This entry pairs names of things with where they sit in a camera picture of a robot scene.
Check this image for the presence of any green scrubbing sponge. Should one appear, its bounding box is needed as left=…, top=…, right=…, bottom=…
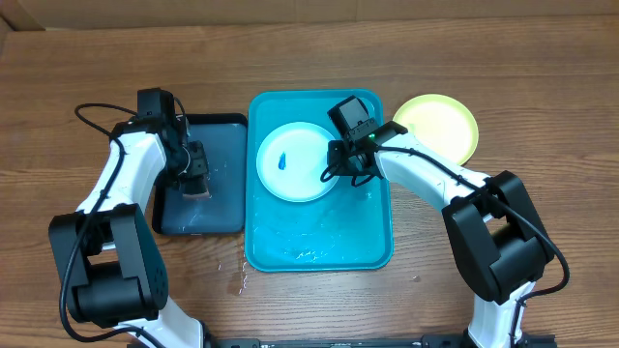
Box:
left=181, top=180, right=211, bottom=199

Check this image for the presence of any light blue plate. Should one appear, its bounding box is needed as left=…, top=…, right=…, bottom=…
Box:
left=256, top=122, right=338, bottom=203

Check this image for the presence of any yellow-green plate front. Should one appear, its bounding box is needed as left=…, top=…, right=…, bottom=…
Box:
left=393, top=94, right=479, bottom=165

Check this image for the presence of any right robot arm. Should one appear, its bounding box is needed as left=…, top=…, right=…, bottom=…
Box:
left=320, top=96, right=559, bottom=347

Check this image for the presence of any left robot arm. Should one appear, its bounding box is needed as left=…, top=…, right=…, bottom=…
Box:
left=48, top=88, right=215, bottom=347

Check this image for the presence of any black plastic tray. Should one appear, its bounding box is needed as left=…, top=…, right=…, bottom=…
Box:
left=152, top=113, right=248, bottom=236

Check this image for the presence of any teal plastic tray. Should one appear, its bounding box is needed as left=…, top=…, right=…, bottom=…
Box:
left=245, top=89, right=394, bottom=273

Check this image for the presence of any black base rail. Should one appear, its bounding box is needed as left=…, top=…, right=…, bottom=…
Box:
left=127, top=334, right=557, bottom=348

